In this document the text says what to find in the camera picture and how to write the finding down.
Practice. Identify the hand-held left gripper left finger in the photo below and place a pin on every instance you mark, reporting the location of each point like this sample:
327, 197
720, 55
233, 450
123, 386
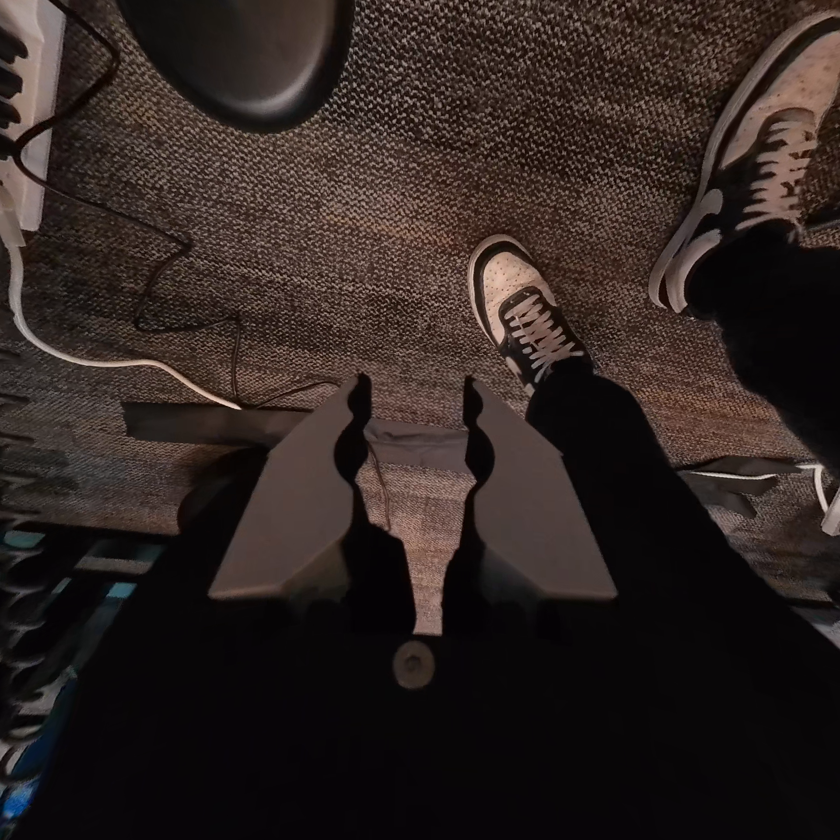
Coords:
282, 512

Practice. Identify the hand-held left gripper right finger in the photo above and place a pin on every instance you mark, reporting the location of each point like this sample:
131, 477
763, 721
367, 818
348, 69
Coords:
538, 512

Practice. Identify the white power strip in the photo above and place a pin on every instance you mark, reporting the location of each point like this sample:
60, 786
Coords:
39, 164

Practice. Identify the black round base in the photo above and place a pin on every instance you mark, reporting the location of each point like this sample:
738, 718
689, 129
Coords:
243, 59

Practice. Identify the person's left leg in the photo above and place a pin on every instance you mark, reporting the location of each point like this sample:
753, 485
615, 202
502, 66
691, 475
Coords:
623, 472

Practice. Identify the black and white sneaker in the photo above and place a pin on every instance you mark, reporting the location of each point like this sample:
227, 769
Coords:
505, 275
768, 85

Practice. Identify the person's right leg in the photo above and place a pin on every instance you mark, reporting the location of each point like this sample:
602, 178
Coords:
774, 341

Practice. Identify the person's leg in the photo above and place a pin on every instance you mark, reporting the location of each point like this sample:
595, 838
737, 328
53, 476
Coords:
623, 472
774, 341

